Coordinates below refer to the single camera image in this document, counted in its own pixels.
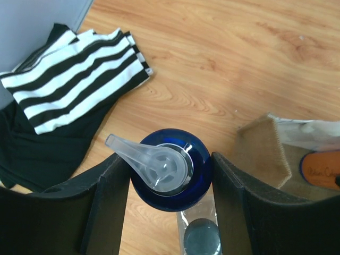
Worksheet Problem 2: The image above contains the printed canvas tote bag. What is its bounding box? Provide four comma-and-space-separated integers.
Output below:
228, 113, 339, 200

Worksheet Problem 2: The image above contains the black white striped cloth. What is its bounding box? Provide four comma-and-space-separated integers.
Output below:
1, 23, 152, 192

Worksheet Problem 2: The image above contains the dark blue pump bottle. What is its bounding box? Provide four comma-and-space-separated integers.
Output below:
105, 129, 213, 212

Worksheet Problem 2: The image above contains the bright blue pump bottle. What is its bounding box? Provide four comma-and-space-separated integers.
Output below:
299, 150, 339, 191

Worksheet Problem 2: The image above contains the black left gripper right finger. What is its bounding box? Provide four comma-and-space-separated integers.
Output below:
211, 152, 339, 254

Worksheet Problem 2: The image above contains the clear bottle dark cap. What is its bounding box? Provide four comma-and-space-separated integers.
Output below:
176, 193, 223, 255

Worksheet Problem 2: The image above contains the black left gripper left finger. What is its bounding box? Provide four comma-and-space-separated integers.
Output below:
1, 154, 130, 254

